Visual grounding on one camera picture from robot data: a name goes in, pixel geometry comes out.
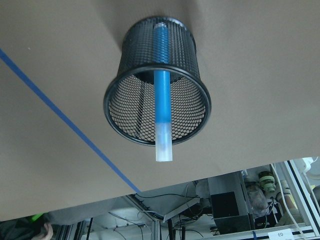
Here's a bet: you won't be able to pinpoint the black box under table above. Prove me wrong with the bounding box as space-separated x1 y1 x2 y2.
210 191 252 235

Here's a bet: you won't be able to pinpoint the blue highlighter pen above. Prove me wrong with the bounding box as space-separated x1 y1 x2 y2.
153 22 173 162

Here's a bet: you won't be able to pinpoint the person's bare hand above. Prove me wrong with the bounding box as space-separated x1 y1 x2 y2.
40 223 54 240

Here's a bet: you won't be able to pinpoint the seated person in black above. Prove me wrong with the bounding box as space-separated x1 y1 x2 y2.
0 213 50 240

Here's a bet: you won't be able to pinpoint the green tape rolls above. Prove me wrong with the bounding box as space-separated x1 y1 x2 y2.
258 171 276 193

